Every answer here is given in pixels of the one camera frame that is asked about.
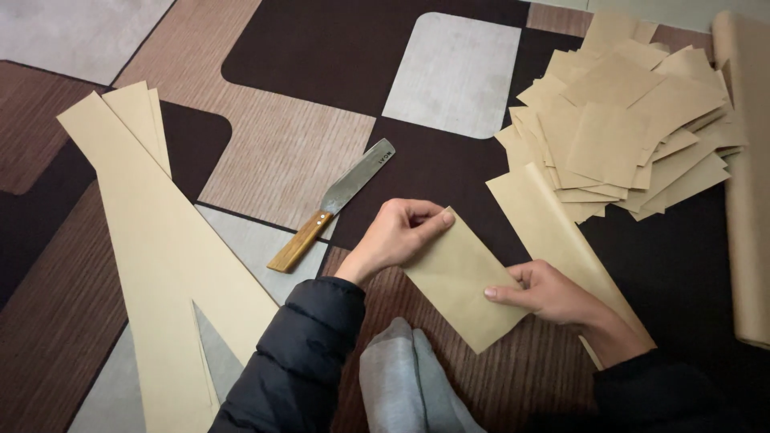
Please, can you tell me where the person's right hand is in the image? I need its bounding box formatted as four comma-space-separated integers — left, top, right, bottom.
484, 260, 602, 329

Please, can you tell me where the person's left hand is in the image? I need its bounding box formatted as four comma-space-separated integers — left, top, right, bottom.
334, 198, 456, 287

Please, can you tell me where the brown paper piece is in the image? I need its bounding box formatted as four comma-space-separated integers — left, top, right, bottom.
402, 206, 530, 356

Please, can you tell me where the long beige paper strip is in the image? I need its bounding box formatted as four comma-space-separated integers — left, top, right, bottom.
486, 162, 657, 370
96, 81, 222, 433
57, 91, 280, 368
147, 88, 172, 178

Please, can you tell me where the grey sock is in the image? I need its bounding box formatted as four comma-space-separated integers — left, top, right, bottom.
412, 328, 488, 433
359, 317, 429, 433

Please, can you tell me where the patterned brown carpet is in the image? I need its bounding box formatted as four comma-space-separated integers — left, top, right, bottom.
0, 0, 770, 433

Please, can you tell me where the pile of brown paper sheets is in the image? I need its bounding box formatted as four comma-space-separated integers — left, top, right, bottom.
494, 9, 748, 225

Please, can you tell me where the brown paper roll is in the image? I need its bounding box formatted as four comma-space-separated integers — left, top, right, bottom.
711, 11, 770, 351

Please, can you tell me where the knife with wooden handle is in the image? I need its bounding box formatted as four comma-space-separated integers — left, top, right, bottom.
266, 138, 396, 274

